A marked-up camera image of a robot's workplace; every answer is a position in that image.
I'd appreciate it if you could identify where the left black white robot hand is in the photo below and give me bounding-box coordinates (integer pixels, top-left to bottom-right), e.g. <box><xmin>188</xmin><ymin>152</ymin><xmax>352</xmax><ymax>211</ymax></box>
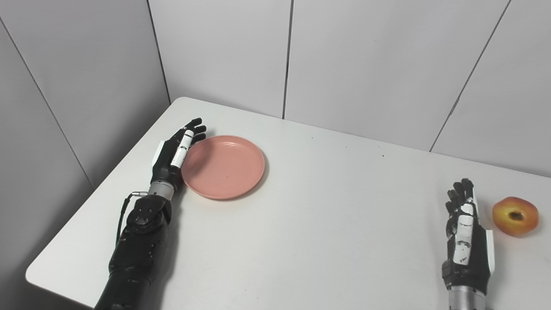
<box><xmin>151</xmin><ymin>118</ymin><xmax>207</xmax><ymax>190</ymax></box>

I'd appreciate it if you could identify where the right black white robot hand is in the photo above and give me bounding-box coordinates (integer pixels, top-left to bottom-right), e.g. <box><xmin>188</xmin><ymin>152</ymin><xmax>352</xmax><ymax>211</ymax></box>
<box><xmin>442</xmin><ymin>178</ymin><xmax>495</xmax><ymax>295</ymax></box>

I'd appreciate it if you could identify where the red yellow apple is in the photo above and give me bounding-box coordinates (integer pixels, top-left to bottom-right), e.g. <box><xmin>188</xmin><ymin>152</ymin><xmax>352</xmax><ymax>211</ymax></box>
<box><xmin>492</xmin><ymin>196</ymin><xmax>539</xmax><ymax>237</ymax></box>

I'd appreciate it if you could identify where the pink round plate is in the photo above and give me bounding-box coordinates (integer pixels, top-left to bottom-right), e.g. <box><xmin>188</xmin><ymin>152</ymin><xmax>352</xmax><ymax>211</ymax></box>
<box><xmin>181</xmin><ymin>135</ymin><xmax>266</xmax><ymax>200</ymax></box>

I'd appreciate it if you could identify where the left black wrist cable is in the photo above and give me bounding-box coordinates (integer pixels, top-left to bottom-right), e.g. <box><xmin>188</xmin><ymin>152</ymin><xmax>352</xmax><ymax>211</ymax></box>
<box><xmin>115</xmin><ymin>191</ymin><xmax>150</xmax><ymax>246</ymax></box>

